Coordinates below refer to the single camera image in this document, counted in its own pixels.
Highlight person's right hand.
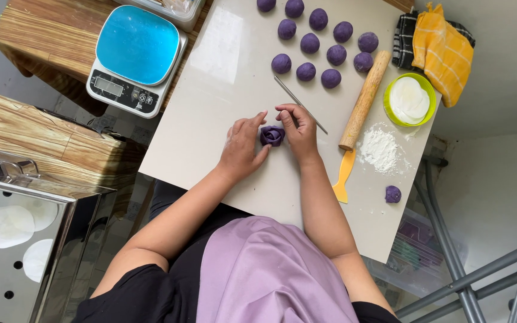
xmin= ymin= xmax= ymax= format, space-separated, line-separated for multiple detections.
xmin=275 ymin=103 xmax=321 ymax=165

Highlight person's left hand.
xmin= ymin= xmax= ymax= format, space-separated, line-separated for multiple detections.
xmin=217 ymin=111 xmax=272 ymax=179

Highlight purple dough rose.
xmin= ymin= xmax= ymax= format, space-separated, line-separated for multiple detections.
xmin=260 ymin=125 xmax=286 ymax=147

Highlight thin metal skewer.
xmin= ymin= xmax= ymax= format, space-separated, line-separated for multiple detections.
xmin=273 ymin=75 xmax=329 ymax=135

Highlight yellow plastic scraper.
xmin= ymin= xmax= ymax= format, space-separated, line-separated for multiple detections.
xmin=332 ymin=149 xmax=357 ymax=204

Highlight wooden rolling pin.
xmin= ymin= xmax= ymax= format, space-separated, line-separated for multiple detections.
xmin=338 ymin=50 xmax=392 ymax=151

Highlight pile of white flour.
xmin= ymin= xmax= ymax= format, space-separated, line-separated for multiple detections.
xmin=356 ymin=123 xmax=414 ymax=176

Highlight group of purple dough balls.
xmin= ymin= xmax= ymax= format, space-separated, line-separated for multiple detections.
xmin=257 ymin=0 xmax=379 ymax=89

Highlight small purple dough lump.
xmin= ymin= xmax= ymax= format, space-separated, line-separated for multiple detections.
xmin=384 ymin=185 xmax=402 ymax=204

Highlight stack of white paper rounds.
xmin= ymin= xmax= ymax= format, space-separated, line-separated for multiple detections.
xmin=389 ymin=77 xmax=431 ymax=125

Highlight purple headscarf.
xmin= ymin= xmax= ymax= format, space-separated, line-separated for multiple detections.
xmin=196 ymin=216 xmax=360 ymax=323

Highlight green plastic bowl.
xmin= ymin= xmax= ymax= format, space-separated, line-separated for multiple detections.
xmin=383 ymin=73 xmax=437 ymax=127

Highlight black checked cloth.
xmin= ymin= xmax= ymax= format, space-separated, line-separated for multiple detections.
xmin=392 ymin=10 xmax=476 ymax=70

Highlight kitchen scale with blue plate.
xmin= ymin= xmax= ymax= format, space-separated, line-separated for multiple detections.
xmin=86 ymin=4 xmax=188 ymax=119

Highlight clear plastic container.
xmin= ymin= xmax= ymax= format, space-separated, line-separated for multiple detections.
xmin=130 ymin=0 xmax=206 ymax=32

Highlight yellow checked cloth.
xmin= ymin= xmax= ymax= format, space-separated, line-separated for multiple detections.
xmin=411 ymin=2 xmax=475 ymax=108

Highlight clear plastic storage box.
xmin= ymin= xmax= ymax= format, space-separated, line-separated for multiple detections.
xmin=366 ymin=208 xmax=469 ymax=299

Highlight black garment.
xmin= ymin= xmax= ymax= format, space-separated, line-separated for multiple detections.
xmin=72 ymin=179 xmax=403 ymax=323

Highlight perforated steel steamer tray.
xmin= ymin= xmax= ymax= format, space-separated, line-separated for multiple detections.
xmin=0 ymin=153 xmax=118 ymax=323

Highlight wooden bench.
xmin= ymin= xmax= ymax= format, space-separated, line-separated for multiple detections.
xmin=0 ymin=85 xmax=147 ymax=216

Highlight wooden table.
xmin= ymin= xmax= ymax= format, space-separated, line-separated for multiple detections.
xmin=0 ymin=0 xmax=214 ymax=117

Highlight spread white paper liners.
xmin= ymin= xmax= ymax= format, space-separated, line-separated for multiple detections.
xmin=0 ymin=199 xmax=59 ymax=290

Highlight grey metal table frame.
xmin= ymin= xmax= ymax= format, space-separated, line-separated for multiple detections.
xmin=395 ymin=155 xmax=517 ymax=323

